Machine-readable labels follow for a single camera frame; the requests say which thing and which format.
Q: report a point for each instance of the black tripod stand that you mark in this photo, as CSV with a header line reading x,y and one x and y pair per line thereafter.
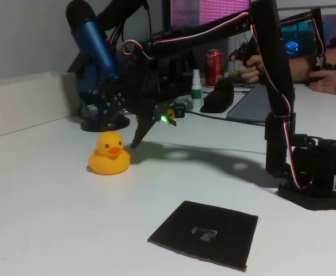
x,y
191,64

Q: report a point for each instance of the red soda can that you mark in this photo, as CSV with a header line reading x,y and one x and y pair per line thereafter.
x,y
215,67

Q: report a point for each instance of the yellow rubber duck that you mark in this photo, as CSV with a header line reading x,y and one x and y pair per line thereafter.
x,y
107,164

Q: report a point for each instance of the white green spray bottle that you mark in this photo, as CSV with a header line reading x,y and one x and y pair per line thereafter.
x,y
196,92

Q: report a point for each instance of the person's right forearm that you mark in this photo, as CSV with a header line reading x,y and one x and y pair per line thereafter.
x,y
300,67

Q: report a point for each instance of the white lit computer case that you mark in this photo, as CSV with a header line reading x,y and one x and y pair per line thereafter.
x,y
300,37

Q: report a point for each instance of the person's right hand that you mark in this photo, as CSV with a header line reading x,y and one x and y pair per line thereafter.
x,y
254,70

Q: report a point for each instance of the white raised shelf board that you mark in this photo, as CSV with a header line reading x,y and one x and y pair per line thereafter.
x,y
27,100

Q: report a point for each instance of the person's left hand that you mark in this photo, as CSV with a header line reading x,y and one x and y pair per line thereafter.
x,y
335,82

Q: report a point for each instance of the blue desktop microphone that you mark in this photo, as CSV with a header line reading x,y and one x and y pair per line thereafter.
x,y
96,46

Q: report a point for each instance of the black square pad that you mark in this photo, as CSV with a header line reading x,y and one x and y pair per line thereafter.
x,y
202,218

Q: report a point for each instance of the black leader teleoperation arm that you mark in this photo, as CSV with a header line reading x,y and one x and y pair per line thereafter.
x,y
248,51

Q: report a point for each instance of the grey flat laptop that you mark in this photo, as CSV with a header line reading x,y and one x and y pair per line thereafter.
x,y
248,103

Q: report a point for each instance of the small black cube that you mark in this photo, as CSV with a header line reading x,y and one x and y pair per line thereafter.
x,y
181,110

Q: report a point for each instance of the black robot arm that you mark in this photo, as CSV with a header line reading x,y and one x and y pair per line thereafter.
x,y
274,57

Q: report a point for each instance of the computer monitor pink screen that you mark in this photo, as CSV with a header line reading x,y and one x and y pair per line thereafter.
x,y
185,11

